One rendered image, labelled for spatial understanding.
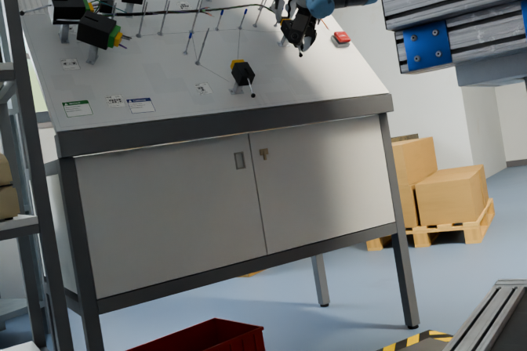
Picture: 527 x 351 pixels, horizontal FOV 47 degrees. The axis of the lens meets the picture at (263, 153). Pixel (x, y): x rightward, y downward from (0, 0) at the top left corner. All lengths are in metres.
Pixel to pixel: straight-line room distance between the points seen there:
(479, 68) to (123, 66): 1.06
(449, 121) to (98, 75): 5.56
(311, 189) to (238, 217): 0.29
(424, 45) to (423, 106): 5.84
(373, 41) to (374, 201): 5.25
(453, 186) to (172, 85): 2.28
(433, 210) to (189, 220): 2.25
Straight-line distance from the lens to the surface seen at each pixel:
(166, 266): 1.81
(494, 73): 1.35
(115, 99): 1.81
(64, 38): 1.97
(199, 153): 1.85
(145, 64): 1.94
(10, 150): 2.11
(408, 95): 7.18
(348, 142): 2.15
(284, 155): 1.99
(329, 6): 1.81
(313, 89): 2.09
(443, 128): 7.07
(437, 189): 3.80
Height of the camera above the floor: 0.73
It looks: level
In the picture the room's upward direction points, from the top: 9 degrees counter-clockwise
